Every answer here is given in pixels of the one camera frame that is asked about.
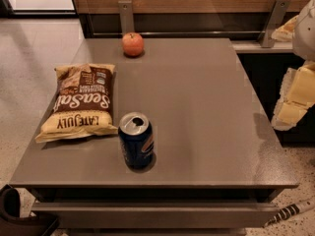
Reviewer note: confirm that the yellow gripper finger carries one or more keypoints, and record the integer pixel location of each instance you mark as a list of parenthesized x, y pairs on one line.
[(285, 32), (297, 95)]

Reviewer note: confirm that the red apple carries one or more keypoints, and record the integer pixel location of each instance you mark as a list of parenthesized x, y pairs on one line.
[(132, 44)]

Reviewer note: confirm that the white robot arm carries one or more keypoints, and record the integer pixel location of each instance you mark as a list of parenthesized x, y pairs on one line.
[(303, 39)]

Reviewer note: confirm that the blue Pepsi can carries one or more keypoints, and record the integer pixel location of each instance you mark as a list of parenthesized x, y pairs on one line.
[(137, 140)]

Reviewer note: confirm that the Late July chips bag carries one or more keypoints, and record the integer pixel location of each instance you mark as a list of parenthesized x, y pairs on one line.
[(82, 105)]

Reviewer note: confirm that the grey metal bracket right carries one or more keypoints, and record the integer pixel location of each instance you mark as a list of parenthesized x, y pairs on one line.
[(274, 20)]

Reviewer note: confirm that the grey metal bracket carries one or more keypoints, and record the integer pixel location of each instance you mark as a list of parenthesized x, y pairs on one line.
[(126, 16), (274, 20)]

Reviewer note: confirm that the wooden wall cabinet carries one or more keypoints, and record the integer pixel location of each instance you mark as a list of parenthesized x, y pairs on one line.
[(229, 18)]

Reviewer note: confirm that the grey metal bracket left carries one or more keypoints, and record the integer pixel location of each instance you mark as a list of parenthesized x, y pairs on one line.
[(126, 16)]

